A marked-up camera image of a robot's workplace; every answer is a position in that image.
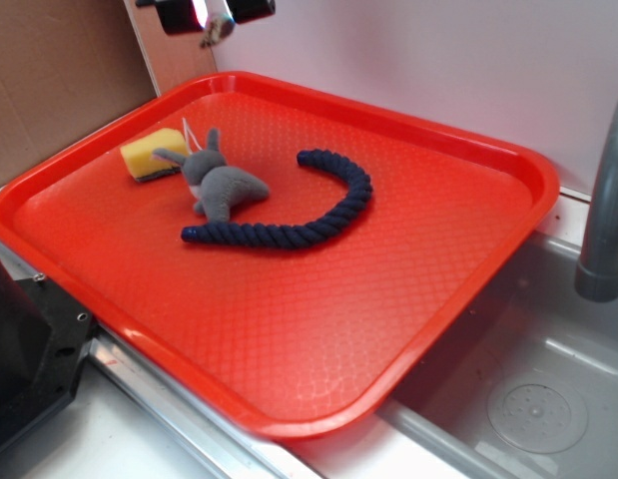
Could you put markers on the yellow sponge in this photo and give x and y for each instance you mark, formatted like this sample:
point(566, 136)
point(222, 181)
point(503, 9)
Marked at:
point(139, 158)

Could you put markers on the grey faucet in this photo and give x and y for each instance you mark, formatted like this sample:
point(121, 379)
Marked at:
point(596, 276)

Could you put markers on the brown cardboard panel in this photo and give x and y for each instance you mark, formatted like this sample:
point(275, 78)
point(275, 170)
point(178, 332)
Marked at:
point(69, 68)

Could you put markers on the grey plush bunny toy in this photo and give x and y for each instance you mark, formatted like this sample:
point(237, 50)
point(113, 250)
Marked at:
point(215, 185)

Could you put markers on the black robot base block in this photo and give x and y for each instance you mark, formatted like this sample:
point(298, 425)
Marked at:
point(44, 338)

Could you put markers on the brown wood chip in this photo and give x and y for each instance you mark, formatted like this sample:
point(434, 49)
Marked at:
point(217, 29)

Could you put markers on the grey sink basin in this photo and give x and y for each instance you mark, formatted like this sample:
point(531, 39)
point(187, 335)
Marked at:
point(524, 384)

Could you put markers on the red plastic tray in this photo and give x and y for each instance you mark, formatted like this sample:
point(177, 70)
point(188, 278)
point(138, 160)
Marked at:
point(286, 343)

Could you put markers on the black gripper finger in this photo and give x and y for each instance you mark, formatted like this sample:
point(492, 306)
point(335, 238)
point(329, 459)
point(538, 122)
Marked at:
point(177, 17)
point(244, 11)

